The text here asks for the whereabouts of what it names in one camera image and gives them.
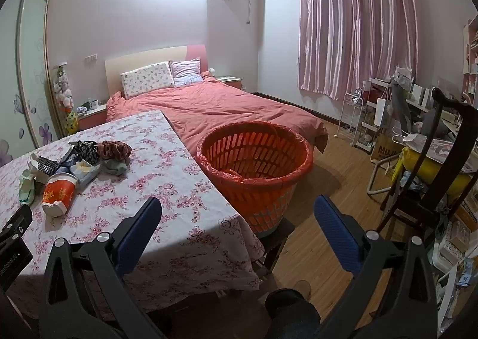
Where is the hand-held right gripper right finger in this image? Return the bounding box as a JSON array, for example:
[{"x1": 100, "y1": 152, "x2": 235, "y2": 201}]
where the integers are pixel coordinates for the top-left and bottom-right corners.
[{"x1": 313, "y1": 195, "x2": 439, "y2": 339}]

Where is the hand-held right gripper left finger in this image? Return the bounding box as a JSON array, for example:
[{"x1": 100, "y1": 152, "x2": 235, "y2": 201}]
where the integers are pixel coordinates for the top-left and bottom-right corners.
[{"x1": 37, "y1": 196, "x2": 165, "y2": 339}]

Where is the orange plastic lattice basket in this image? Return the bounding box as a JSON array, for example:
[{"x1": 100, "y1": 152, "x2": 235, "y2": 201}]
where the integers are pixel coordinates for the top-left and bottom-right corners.
[{"x1": 196, "y1": 121, "x2": 314, "y2": 238}]

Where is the red paper cup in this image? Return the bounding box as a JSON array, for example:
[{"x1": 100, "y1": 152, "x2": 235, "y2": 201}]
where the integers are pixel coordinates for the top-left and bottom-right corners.
[{"x1": 41, "y1": 172, "x2": 79, "y2": 217}]

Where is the pale blue tissue packet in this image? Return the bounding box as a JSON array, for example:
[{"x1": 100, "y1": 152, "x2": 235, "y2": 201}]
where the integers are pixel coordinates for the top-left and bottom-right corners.
[{"x1": 62, "y1": 160, "x2": 101, "y2": 186}]

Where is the brown velvet scrunchie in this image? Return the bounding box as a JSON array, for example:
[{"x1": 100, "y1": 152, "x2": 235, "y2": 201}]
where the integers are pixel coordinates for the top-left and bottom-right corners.
[{"x1": 97, "y1": 140, "x2": 133, "y2": 160}]

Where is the white tissue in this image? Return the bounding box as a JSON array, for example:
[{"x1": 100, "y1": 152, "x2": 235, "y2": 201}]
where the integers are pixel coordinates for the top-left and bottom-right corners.
[{"x1": 27, "y1": 152, "x2": 51, "y2": 184}]

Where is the black patterned scrunchie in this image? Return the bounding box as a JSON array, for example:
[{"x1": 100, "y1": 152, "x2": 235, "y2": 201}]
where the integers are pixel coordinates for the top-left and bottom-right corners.
[{"x1": 69, "y1": 140, "x2": 101, "y2": 166}]

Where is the black white checkered pouch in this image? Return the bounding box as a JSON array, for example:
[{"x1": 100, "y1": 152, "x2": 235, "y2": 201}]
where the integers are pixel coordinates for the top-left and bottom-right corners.
[{"x1": 36, "y1": 154, "x2": 75, "y2": 177}]

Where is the dark wooden stool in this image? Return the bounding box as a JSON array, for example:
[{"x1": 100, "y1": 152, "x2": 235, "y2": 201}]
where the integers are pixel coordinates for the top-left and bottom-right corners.
[{"x1": 258, "y1": 217, "x2": 295, "y2": 276}]

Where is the pink floral tablecloth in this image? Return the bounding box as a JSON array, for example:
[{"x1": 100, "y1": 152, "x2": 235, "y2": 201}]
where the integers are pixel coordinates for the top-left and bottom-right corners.
[{"x1": 0, "y1": 110, "x2": 266, "y2": 313}]

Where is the person's trousered leg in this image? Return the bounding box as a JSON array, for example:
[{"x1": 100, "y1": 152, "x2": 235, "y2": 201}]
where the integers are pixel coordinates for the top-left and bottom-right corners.
[{"x1": 265, "y1": 280, "x2": 322, "y2": 339}]

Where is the brown paper bag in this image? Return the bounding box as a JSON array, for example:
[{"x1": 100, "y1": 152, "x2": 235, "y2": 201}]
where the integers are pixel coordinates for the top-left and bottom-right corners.
[{"x1": 370, "y1": 130, "x2": 406, "y2": 175}]

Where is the yellow cushion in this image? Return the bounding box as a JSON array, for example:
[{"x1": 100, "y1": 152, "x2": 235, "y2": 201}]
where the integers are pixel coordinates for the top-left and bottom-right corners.
[{"x1": 401, "y1": 146, "x2": 478, "y2": 198}]

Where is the white trolley shelf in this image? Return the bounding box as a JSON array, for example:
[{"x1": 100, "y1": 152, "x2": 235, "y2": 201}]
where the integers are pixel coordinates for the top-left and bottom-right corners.
[{"x1": 356, "y1": 78, "x2": 393, "y2": 149}]

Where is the pink white nightstand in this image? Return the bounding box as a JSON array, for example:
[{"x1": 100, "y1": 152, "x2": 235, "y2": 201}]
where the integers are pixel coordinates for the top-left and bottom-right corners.
[
  {"x1": 215, "y1": 75, "x2": 243, "y2": 90},
  {"x1": 76, "y1": 104, "x2": 109, "y2": 132}
]

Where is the white paper bag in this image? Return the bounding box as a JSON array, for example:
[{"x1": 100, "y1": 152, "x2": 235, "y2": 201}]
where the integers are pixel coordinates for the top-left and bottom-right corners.
[{"x1": 373, "y1": 98, "x2": 389, "y2": 126}]

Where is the yellow green plush toy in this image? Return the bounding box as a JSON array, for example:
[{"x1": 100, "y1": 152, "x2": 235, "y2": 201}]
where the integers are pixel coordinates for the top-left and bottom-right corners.
[{"x1": 65, "y1": 109, "x2": 81, "y2": 134}]

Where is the printed paper bag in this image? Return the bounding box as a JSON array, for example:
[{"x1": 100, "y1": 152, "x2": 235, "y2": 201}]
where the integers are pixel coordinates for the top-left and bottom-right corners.
[{"x1": 401, "y1": 132, "x2": 478, "y2": 175}]

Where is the grey cushion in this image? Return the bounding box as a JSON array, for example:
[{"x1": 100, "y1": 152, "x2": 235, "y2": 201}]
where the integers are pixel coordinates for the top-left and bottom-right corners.
[{"x1": 422, "y1": 103, "x2": 449, "y2": 138}]

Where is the coral bed duvet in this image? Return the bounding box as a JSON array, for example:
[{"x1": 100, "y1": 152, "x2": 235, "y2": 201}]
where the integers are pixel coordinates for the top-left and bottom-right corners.
[{"x1": 105, "y1": 75, "x2": 329, "y2": 160}]

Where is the white floral pillow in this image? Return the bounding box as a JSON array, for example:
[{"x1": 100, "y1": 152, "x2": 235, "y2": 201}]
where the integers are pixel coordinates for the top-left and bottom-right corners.
[{"x1": 120, "y1": 61, "x2": 175, "y2": 100}]

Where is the dark wooden chair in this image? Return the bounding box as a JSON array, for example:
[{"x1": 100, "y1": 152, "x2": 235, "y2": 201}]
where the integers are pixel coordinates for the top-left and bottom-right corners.
[{"x1": 375, "y1": 87, "x2": 478, "y2": 242}]

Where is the pink striped pillow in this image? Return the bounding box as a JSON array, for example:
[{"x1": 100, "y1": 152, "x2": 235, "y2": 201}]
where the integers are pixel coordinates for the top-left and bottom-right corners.
[{"x1": 169, "y1": 58, "x2": 204, "y2": 86}]

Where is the cream and pink headboard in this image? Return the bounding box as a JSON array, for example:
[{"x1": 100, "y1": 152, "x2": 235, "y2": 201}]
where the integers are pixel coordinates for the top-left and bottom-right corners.
[{"x1": 105, "y1": 44, "x2": 208, "y2": 97}]

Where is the flower print wardrobe door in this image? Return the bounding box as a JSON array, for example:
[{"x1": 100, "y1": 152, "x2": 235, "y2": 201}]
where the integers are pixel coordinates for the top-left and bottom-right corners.
[{"x1": 0, "y1": 0, "x2": 62, "y2": 168}]

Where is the pink satin curtain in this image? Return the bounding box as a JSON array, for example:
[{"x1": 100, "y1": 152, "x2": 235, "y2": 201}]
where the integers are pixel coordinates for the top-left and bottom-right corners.
[{"x1": 297, "y1": 0, "x2": 421, "y2": 100}]

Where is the pink bookshelf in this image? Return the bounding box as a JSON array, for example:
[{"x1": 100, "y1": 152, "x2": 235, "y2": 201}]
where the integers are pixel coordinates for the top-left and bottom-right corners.
[{"x1": 463, "y1": 14, "x2": 478, "y2": 97}]

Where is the white metal tube frame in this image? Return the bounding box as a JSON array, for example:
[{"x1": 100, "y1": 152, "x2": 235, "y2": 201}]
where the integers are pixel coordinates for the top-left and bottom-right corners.
[{"x1": 368, "y1": 160, "x2": 402, "y2": 196}]

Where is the white wire rack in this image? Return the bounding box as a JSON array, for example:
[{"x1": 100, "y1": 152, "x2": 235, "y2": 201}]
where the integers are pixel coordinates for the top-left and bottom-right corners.
[{"x1": 336, "y1": 90, "x2": 364, "y2": 147}]

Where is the string of plush toys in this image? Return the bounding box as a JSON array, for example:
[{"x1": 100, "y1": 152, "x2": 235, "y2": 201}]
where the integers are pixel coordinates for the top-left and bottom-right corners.
[{"x1": 52, "y1": 64, "x2": 75, "y2": 112}]

